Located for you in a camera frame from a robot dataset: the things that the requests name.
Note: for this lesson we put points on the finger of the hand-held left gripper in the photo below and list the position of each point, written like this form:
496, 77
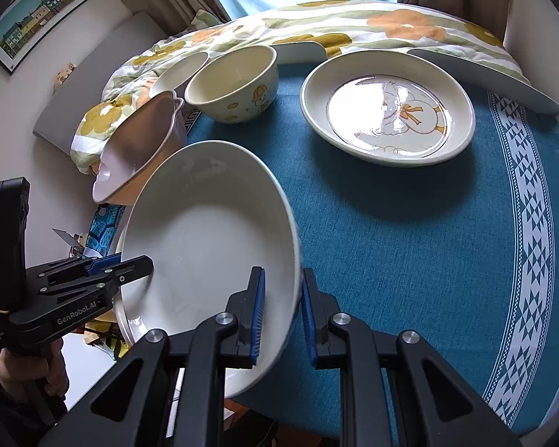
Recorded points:
103, 264
135, 267

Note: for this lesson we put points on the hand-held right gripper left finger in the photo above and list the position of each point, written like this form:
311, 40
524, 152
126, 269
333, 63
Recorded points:
257, 321

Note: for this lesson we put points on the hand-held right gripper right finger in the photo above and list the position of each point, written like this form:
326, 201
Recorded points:
310, 321

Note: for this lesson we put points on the mauve square dish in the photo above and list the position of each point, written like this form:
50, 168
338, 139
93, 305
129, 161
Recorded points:
135, 139

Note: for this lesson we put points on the cream bowl with duck print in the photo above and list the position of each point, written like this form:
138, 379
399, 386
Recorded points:
233, 102

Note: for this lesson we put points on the plain white bowl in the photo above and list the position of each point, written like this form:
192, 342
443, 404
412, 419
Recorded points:
174, 74

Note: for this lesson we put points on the cream plate with duck print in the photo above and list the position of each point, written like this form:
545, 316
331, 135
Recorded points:
386, 107

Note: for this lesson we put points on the person's left forearm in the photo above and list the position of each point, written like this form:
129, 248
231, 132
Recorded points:
2, 414

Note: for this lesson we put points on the person's left hand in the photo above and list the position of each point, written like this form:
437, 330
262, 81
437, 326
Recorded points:
53, 372

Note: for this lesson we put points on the colourful patterned cloth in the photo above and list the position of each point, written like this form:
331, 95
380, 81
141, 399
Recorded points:
103, 228

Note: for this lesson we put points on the shiny metal object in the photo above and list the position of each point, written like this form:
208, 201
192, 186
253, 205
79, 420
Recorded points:
72, 242

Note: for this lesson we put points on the teal tablecloth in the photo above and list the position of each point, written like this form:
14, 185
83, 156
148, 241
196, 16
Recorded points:
400, 242

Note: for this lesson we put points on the grey padded headboard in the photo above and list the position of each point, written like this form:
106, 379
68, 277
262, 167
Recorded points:
74, 107

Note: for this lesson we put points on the floral blanket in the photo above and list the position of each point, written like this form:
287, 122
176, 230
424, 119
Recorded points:
344, 23

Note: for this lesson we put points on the framed wall picture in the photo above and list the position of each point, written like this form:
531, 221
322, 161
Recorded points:
37, 9

